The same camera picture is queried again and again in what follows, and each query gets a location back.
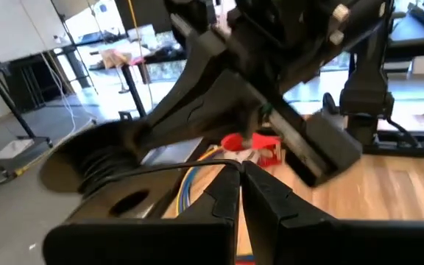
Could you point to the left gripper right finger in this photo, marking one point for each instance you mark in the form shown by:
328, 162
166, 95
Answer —
263, 206

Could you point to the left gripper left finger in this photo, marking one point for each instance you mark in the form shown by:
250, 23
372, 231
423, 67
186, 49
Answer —
221, 200

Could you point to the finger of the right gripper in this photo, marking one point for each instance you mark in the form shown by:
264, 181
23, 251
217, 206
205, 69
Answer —
201, 62
212, 106

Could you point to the black plastic spool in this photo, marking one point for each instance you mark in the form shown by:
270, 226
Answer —
87, 206

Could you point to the red tape dispenser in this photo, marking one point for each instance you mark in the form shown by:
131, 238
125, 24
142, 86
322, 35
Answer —
267, 147

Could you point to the white plastic bag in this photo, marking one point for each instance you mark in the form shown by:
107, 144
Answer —
114, 57

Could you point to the white whiteboard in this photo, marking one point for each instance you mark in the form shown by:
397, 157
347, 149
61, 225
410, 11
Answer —
17, 25

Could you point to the black equipment cart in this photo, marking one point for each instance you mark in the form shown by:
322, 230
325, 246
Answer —
9, 84

